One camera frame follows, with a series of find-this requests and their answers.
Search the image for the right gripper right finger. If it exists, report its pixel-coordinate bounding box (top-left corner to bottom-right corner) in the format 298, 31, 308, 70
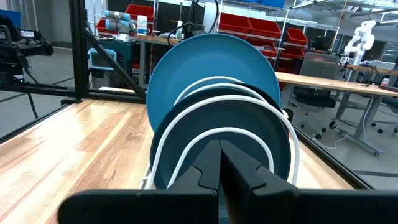
221, 139, 398, 224

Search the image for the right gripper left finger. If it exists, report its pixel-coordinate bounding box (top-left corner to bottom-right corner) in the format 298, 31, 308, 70
57, 139, 222, 224

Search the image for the dark teal plate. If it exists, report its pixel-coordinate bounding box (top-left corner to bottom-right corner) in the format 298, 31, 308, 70
149, 86, 292, 191

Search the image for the black plate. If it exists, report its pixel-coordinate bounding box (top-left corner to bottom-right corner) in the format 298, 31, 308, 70
231, 82, 293, 131

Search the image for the blue plate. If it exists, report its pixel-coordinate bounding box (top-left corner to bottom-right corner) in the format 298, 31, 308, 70
146, 33, 282, 133

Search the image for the wooden desk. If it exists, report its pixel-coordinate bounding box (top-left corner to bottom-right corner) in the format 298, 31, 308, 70
275, 71, 398, 156

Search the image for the grey office chair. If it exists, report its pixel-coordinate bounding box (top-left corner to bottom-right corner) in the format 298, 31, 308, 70
292, 52, 340, 140

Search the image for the dark office chair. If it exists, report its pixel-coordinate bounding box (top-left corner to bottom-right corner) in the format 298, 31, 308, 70
371, 96, 398, 134

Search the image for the red storage bin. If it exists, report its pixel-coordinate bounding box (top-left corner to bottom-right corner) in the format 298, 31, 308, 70
125, 3, 155, 22
95, 17, 109, 34
285, 27, 309, 46
247, 39, 277, 58
218, 12, 251, 34
248, 17, 282, 39

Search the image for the wooden table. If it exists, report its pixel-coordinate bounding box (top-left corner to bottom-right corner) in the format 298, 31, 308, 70
346, 63, 398, 77

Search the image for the wooden workbench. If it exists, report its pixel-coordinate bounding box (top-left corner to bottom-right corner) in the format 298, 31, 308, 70
133, 34, 184, 90

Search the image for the spray bottle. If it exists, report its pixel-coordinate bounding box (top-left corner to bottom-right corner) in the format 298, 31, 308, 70
175, 20, 184, 40

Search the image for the white bottle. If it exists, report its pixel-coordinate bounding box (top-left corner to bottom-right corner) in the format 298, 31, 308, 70
136, 14, 149, 36

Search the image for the blue storage bin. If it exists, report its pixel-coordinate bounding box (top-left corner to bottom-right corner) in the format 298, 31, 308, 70
260, 0, 285, 9
0, 9, 21, 27

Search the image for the white wire dish rack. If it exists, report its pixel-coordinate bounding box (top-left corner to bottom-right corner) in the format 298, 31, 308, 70
138, 76, 302, 191

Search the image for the metal wire shelf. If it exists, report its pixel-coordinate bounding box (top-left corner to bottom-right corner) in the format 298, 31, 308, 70
216, 0, 341, 74

